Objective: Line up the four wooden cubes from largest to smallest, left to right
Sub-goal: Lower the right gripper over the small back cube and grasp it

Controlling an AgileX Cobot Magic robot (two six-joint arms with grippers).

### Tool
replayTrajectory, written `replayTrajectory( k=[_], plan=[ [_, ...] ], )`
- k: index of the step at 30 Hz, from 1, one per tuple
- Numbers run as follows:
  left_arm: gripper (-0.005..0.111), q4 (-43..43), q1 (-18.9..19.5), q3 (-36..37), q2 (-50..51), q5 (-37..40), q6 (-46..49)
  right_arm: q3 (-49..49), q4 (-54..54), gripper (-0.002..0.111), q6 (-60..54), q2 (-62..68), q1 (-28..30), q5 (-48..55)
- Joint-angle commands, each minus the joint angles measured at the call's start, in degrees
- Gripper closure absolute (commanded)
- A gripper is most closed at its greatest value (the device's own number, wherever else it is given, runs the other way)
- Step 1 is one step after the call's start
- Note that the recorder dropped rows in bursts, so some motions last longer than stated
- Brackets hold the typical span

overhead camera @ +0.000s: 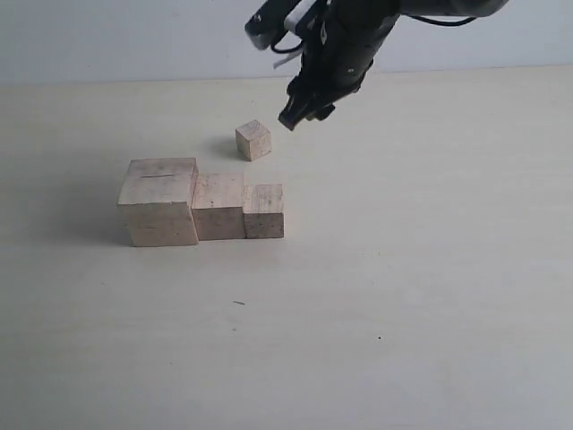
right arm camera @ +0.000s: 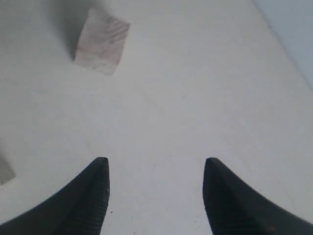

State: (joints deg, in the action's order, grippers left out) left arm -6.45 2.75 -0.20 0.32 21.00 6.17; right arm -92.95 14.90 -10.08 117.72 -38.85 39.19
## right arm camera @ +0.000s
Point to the smallest wooden cube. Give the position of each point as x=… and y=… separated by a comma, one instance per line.
x=101, y=42

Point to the third largest wooden cube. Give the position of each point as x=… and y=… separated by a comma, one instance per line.
x=7, y=172

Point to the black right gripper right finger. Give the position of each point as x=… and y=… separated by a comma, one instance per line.
x=235, y=208

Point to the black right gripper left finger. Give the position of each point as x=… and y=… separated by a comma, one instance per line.
x=79, y=208

